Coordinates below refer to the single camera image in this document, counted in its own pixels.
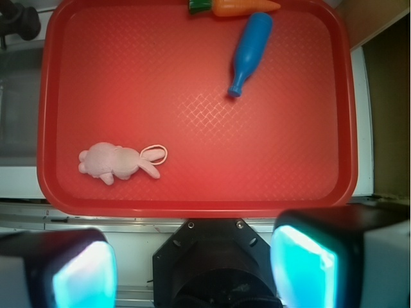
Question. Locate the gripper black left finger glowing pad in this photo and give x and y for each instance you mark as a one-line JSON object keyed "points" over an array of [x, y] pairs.
{"points": [[66, 268]]}

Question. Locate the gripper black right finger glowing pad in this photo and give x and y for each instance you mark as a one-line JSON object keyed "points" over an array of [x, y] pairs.
{"points": [[347, 256]]}

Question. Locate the blue plastic bottle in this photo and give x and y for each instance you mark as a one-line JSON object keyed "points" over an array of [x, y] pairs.
{"points": [[250, 50]]}

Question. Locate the pink plush bunny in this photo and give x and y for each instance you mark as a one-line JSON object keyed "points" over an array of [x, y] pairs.
{"points": [[106, 161]]}

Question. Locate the red plastic tray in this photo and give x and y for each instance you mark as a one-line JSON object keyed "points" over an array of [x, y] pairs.
{"points": [[139, 73]]}

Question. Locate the black knob fixture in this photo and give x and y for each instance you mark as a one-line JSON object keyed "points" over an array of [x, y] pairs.
{"points": [[17, 19]]}

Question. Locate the orange toy carrot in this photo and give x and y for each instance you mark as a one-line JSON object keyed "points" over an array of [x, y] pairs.
{"points": [[232, 8]]}

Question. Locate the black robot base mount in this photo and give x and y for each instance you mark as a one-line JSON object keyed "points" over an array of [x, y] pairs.
{"points": [[214, 263]]}

